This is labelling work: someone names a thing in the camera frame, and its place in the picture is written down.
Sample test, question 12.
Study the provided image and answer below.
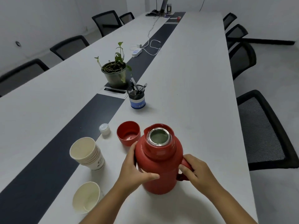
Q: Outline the person's left hand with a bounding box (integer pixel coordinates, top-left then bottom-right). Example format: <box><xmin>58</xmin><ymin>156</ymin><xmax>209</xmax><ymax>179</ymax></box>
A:
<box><xmin>115</xmin><ymin>141</ymin><xmax>160</xmax><ymax>196</ymax></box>

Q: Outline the person's right hand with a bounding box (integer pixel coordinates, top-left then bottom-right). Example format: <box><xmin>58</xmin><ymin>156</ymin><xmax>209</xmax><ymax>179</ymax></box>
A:
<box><xmin>179</xmin><ymin>154</ymin><xmax>221</xmax><ymax>199</ymax></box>

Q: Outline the red thermos lid cup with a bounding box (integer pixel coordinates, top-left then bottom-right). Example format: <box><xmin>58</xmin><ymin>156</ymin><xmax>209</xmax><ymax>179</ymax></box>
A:
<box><xmin>116</xmin><ymin>121</ymin><xmax>141</xmax><ymax>147</ymax></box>

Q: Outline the red thermos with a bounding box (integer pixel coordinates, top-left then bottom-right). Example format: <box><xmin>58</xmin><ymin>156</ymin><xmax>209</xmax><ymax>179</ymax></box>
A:
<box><xmin>135</xmin><ymin>123</ymin><xmax>194</xmax><ymax>195</ymax></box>

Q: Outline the stack of white paper cups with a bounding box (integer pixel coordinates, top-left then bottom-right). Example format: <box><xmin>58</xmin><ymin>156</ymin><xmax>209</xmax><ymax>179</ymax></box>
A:
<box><xmin>69</xmin><ymin>137</ymin><xmax>105</xmax><ymax>171</ymax></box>

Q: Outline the white paper cup blue print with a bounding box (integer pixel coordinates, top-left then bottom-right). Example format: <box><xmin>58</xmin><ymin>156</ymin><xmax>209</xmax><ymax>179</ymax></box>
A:
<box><xmin>72</xmin><ymin>181</ymin><xmax>101</xmax><ymax>214</ymax></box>

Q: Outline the white thermos stopper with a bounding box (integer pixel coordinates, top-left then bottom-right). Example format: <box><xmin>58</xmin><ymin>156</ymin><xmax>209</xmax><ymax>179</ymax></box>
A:
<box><xmin>99</xmin><ymin>123</ymin><xmax>111</xmax><ymax>138</ymax></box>

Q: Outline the person's right forearm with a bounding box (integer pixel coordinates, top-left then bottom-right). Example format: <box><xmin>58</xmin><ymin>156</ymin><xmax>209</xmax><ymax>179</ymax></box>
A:
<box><xmin>209</xmin><ymin>185</ymin><xmax>257</xmax><ymax>224</ymax></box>

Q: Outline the white conference table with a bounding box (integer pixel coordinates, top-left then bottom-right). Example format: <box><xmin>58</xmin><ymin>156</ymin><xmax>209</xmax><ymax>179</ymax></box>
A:
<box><xmin>0</xmin><ymin>11</ymin><xmax>259</xmax><ymax>224</ymax></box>

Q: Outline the black mesh pen holder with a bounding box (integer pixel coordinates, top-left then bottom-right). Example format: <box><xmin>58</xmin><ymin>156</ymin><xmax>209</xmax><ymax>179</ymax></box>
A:
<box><xmin>127</xmin><ymin>84</ymin><xmax>146</xmax><ymax>109</ymax></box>

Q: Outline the black mesh office chair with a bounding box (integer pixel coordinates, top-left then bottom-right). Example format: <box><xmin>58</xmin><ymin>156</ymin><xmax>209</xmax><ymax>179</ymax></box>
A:
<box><xmin>91</xmin><ymin>10</ymin><xmax>124</xmax><ymax>38</ymax></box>
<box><xmin>228</xmin><ymin>41</ymin><xmax>257</xmax><ymax>81</ymax></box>
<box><xmin>223</xmin><ymin>12</ymin><xmax>238</xmax><ymax>30</ymax></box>
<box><xmin>50</xmin><ymin>35</ymin><xmax>90</xmax><ymax>61</ymax></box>
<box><xmin>119</xmin><ymin>12</ymin><xmax>135</xmax><ymax>25</ymax></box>
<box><xmin>225</xmin><ymin>24</ymin><xmax>249</xmax><ymax>49</ymax></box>
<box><xmin>236</xmin><ymin>90</ymin><xmax>299</xmax><ymax>171</ymax></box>
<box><xmin>0</xmin><ymin>58</ymin><xmax>50</xmax><ymax>90</ymax></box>

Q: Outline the black white marker pen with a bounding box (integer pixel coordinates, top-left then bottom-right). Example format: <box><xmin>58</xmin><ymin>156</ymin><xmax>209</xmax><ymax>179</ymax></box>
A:
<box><xmin>130</xmin><ymin>77</ymin><xmax>139</xmax><ymax>92</ymax></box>

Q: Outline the potted green plant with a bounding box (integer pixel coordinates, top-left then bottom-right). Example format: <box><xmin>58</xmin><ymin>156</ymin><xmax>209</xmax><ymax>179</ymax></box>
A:
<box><xmin>94</xmin><ymin>42</ymin><xmax>133</xmax><ymax>89</ymax></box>

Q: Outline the silver table cable hatch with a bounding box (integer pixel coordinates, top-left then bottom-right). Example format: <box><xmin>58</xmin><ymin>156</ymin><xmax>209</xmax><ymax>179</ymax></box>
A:
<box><xmin>164</xmin><ymin>17</ymin><xmax>181</xmax><ymax>25</ymax></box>
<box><xmin>97</xmin><ymin>86</ymin><xmax>128</xmax><ymax>99</ymax></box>

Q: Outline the white power strip cord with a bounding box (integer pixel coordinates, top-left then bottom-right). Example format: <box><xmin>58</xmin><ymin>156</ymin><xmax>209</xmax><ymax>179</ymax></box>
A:
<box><xmin>147</xmin><ymin>16</ymin><xmax>162</xmax><ymax>48</ymax></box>

